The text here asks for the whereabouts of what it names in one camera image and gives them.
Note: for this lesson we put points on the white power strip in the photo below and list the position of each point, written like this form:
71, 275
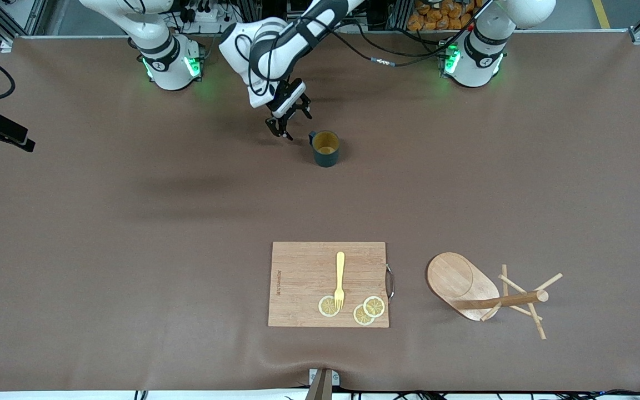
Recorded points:
209, 19

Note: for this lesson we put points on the brown table mat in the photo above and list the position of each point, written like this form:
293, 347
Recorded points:
131, 250

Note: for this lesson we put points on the pile of orange items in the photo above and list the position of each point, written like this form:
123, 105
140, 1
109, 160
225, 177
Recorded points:
436, 15

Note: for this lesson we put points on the wooden mug tree rack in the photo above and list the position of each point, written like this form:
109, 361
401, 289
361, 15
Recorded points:
453, 280

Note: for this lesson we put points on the dark teal ribbed mug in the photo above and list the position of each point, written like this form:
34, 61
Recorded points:
325, 158

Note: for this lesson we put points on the lemon slice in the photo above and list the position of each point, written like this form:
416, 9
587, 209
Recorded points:
326, 308
375, 306
361, 318

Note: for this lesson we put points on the yellow plastic fork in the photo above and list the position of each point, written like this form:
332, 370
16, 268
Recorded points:
340, 272

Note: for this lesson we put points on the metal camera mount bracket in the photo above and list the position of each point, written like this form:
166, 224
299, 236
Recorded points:
323, 383

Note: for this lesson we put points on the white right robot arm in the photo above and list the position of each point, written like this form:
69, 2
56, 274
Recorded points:
167, 61

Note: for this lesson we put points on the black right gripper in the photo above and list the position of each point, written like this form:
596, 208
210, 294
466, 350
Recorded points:
295, 89

